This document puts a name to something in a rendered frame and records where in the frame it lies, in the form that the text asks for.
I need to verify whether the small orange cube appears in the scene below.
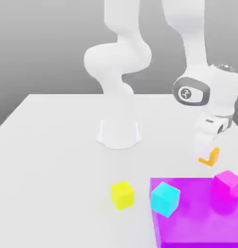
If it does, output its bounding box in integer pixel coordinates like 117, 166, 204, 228
198, 147, 221, 167

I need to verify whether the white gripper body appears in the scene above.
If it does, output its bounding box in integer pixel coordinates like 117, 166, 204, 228
193, 114, 229, 158

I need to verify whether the large purple box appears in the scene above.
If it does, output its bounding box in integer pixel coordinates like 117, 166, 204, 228
149, 177, 238, 248

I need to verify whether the small magenta cube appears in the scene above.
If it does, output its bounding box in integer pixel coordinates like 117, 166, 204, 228
212, 170, 238, 199

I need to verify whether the small cyan cube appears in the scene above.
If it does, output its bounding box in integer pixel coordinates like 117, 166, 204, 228
150, 182, 181, 218

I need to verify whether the small yellow cube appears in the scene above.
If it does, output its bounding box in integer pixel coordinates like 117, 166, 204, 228
110, 181, 135, 211

